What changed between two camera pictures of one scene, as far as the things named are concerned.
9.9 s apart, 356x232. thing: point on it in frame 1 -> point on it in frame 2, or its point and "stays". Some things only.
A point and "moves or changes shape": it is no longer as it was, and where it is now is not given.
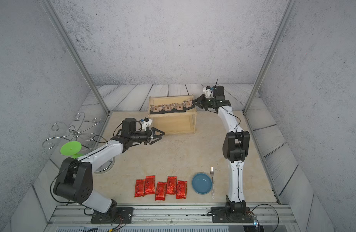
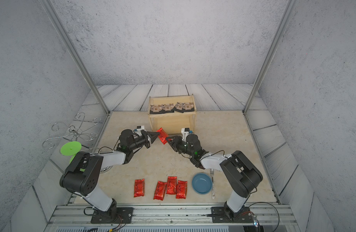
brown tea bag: x=155 y=108 stays
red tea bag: x=160 y=191 stays
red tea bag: x=150 y=184 moves or changes shape
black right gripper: x=200 y=100 -> x=178 y=140
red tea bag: x=140 y=188 stays
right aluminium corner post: x=264 y=69 stays
